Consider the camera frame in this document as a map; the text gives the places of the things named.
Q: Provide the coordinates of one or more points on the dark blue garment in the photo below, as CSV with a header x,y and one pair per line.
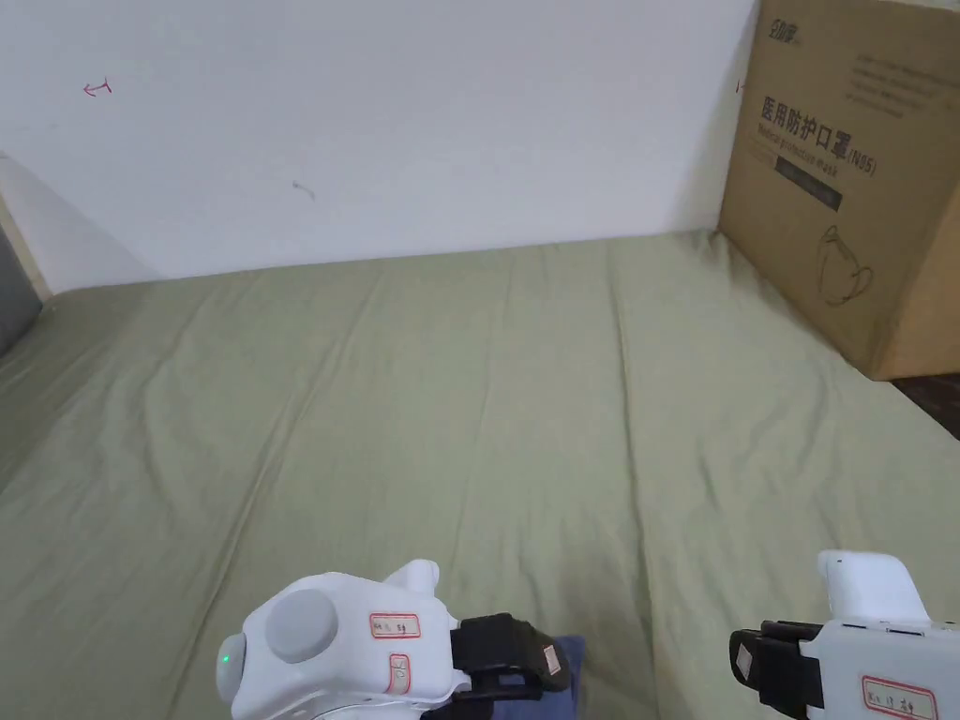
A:
x,y
574,675

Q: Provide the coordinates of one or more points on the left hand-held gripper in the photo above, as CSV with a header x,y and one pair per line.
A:
x,y
330,660

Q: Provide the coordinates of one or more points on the brown cardboard carton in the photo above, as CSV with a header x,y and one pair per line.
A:
x,y
840,240

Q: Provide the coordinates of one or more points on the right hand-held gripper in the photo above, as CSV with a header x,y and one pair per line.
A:
x,y
885,660

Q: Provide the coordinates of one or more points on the bed with pale green sheet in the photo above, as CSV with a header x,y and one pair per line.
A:
x,y
450,412

